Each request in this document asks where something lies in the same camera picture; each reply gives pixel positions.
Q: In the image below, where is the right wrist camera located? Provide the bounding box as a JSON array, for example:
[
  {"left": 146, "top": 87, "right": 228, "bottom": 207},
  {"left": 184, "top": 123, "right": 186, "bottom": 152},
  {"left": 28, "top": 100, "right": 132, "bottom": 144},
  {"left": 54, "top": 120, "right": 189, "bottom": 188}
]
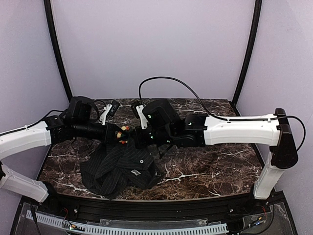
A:
[{"left": 131, "top": 101, "right": 148, "bottom": 129}]

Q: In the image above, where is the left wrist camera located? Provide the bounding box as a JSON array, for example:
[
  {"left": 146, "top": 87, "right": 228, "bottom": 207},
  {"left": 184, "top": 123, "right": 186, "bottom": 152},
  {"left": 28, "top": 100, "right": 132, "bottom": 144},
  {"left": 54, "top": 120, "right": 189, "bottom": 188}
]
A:
[{"left": 99, "top": 100, "right": 120, "bottom": 125}]

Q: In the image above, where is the black pinstriped shirt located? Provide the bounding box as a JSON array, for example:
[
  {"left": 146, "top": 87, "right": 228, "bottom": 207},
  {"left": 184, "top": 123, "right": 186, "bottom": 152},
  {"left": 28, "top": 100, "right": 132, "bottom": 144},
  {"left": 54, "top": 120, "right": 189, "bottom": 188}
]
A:
[{"left": 80, "top": 139, "right": 162, "bottom": 200}]

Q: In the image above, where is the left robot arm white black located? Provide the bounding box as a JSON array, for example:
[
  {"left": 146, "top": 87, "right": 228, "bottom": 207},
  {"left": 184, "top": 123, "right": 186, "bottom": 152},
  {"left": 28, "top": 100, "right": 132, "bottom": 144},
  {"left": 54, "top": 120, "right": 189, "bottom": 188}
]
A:
[{"left": 0, "top": 96, "right": 120, "bottom": 203}]

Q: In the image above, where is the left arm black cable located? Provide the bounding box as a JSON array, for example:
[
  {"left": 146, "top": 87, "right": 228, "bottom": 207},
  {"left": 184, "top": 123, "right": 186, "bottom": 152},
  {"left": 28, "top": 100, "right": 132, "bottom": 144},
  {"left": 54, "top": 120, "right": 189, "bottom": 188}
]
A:
[{"left": 22, "top": 99, "right": 106, "bottom": 128}]

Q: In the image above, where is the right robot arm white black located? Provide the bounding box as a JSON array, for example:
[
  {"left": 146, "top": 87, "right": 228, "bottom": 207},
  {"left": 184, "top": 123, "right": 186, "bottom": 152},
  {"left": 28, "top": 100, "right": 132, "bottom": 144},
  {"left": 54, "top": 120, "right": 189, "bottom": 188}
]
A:
[{"left": 131, "top": 99, "right": 298, "bottom": 200}]

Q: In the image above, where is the left black frame post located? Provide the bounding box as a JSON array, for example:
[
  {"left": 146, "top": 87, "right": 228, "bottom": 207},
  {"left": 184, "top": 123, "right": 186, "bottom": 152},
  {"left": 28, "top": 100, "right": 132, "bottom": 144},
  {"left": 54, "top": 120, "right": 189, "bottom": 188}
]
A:
[{"left": 43, "top": 0, "right": 73, "bottom": 101}]

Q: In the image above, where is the flower brooch green orange yellow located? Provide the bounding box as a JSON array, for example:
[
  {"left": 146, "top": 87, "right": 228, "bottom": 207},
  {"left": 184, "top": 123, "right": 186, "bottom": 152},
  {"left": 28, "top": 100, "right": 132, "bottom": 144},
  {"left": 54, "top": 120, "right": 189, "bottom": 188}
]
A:
[{"left": 116, "top": 126, "right": 130, "bottom": 144}]

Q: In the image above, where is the white slotted cable duct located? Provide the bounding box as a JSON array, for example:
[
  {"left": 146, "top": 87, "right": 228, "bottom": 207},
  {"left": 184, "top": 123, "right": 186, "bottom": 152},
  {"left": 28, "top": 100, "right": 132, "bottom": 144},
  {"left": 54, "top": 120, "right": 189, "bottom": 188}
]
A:
[{"left": 36, "top": 212, "right": 228, "bottom": 235}]

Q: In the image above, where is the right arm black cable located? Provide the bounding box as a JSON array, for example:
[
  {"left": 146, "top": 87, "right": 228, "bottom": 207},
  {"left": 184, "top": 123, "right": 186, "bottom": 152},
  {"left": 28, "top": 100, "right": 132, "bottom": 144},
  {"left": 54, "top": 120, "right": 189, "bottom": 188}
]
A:
[{"left": 138, "top": 76, "right": 307, "bottom": 150}]

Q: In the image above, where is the black frame post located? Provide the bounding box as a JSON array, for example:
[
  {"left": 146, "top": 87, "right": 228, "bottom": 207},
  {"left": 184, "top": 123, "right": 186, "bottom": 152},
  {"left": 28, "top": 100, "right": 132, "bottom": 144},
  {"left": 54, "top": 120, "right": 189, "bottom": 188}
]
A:
[
  {"left": 232, "top": 0, "right": 262, "bottom": 106},
  {"left": 43, "top": 0, "right": 73, "bottom": 101}
]

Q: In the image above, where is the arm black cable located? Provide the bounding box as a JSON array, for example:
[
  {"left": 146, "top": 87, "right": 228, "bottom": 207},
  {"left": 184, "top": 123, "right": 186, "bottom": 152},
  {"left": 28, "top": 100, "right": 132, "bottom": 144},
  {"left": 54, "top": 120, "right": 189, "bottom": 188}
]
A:
[
  {"left": 22, "top": 99, "right": 106, "bottom": 128},
  {"left": 138, "top": 76, "right": 307, "bottom": 150}
]

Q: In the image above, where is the right black frame post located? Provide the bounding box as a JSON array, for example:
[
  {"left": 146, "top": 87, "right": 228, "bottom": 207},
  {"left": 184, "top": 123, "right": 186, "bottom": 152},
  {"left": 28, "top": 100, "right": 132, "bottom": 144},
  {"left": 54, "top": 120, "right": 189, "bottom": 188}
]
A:
[{"left": 232, "top": 0, "right": 262, "bottom": 106}]

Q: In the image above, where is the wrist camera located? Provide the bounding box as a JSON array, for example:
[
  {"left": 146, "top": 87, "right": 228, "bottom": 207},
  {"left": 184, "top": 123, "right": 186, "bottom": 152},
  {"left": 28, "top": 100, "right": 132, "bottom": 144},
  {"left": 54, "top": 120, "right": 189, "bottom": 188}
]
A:
[
  {"left": 99, "top": 100, "right": 120, "bottom": 125},
  {"left": 131, "top": 101, "right": 148, "bottom": 129}
]

